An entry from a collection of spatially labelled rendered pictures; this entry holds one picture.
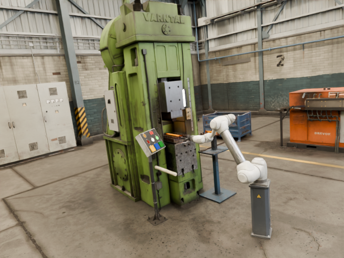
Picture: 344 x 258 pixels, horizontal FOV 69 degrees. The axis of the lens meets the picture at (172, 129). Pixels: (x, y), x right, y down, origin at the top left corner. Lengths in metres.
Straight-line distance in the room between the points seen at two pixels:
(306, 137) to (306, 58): 4.66
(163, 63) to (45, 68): 5.77
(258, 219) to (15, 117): 6.59
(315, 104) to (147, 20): 3.93
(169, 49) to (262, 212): 2.37
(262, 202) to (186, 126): 1.57
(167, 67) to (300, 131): 3.78
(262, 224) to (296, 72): 8.13
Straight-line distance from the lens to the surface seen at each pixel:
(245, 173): 2.60
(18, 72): 8.63
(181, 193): 3.70
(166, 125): 3.97
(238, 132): 6.99
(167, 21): 3.65
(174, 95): 3.44
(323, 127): 6.18
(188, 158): 3.62
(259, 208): 2.96
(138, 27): 3.39
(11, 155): 7.96
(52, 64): 8.91
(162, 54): 3.56
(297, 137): 6.40
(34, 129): 8.01
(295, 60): 10.57
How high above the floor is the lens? 1.76
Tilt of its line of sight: 11 degrees down
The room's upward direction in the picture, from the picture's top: 6 degrees counter-clockwise
